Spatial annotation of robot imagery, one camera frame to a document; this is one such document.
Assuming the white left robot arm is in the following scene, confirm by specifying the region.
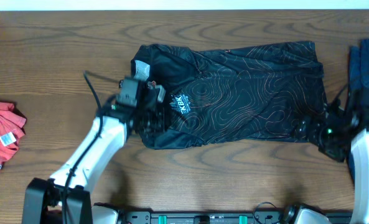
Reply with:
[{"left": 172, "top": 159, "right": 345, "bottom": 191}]
[{"left": 22, "top": 77, "right": 166, "bottom": 223}]

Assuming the black patterned shirt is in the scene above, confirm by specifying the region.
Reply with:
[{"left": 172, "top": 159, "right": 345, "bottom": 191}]
[{"left": 131, "top": 40, "right": 327, "bottom": 149}]

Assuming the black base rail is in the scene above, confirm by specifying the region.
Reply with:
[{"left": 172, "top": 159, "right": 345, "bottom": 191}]
[{"left": 90, "top": 202, "right": 353, "bottom": 224}]

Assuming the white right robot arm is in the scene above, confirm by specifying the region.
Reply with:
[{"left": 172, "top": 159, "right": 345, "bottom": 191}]
[{"left": 294, "top": 88, "right": 369, "bottom": 223}]

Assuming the red crumpled shirt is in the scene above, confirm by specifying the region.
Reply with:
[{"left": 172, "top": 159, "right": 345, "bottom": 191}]
[{"left": 0, "top": 102, "right": 26, "bottom": 171}]

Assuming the navy blue garment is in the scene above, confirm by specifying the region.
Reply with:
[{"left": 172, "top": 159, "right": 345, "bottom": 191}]
[{"left": 347, "top": 38, "right": 369, "bottom": 181}]

